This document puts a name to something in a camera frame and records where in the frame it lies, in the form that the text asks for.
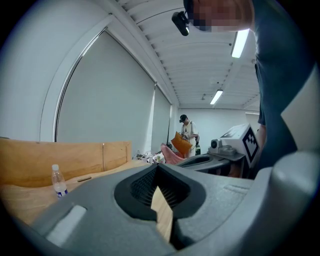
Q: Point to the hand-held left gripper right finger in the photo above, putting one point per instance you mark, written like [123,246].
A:
[215,200]

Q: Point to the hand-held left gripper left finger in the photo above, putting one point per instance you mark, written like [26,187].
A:
[100,225]

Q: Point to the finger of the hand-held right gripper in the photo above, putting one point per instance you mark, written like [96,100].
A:
[207,163]

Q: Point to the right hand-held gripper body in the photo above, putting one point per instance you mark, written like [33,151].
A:
[240,145]

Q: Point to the person's right forearm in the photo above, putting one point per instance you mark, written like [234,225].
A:
[262,137]

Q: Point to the dark green bottle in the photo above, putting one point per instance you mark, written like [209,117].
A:
[197,148]

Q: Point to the orange pillow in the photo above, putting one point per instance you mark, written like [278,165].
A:
[180,144]

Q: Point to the pink cloth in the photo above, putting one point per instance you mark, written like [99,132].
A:
[170,156]

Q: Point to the long ceiling light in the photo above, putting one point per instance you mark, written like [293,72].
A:
[240,43]
[216,97]

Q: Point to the clear plastic water bottle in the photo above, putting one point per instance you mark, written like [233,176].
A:
[59,183]

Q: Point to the narrow grey roller blind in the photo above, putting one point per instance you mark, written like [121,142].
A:
[161,120]

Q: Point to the person's dark blue shirt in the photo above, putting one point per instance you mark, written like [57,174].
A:
[280,87]

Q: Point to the wooden board panel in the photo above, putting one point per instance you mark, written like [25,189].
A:
[62,160]

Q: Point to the large grey roller blind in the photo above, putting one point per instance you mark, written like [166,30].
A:
[105,95]

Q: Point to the person's head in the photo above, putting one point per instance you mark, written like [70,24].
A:
[220,15]

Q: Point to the black head-worn camera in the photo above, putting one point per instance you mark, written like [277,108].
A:
[182,22]

